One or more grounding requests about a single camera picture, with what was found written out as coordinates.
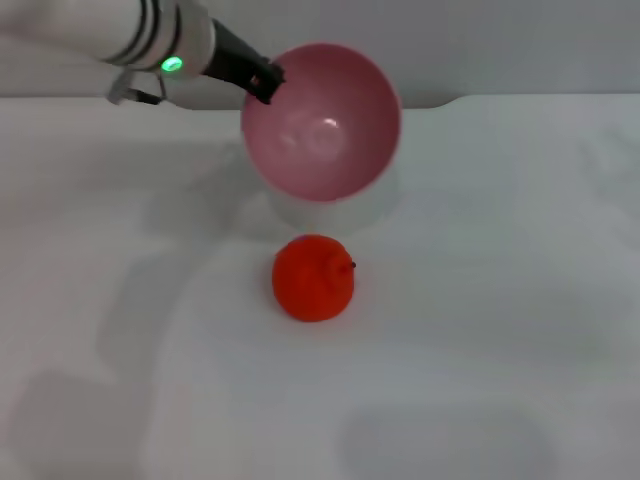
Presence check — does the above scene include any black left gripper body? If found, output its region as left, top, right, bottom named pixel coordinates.
left=201, top=17, right=275, bottom=94

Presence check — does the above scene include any pink plastic bowl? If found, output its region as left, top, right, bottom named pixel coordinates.
left=240, top=41, right=403, bottom=203

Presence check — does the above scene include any orange fruit with stem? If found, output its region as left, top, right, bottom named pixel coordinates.
left=270, top=234, right=358, bottom=323

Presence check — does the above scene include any left arm cable with plug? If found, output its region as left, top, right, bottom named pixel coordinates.
left=105, top=69, right=169, bottom=107

